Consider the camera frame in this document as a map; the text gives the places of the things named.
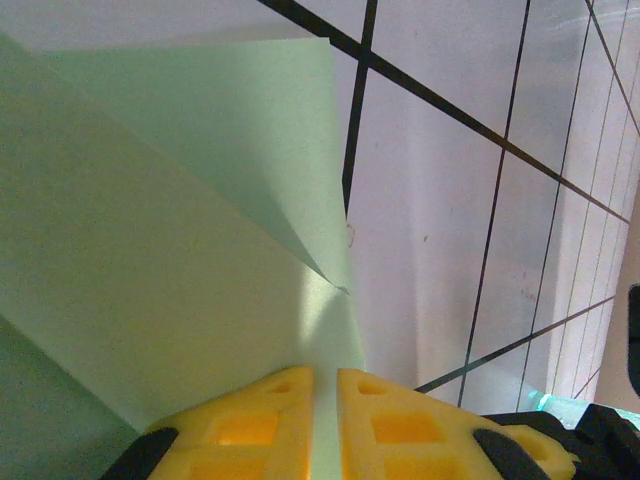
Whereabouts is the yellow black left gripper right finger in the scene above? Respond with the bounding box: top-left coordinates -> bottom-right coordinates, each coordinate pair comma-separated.
337,368 -> 576,480

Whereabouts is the teal translucent plastic cup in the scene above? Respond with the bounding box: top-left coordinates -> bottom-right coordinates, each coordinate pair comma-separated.
517,384 -> 640,419

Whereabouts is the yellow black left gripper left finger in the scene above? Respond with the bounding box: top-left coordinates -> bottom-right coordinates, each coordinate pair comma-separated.
102,366 -> 316,480

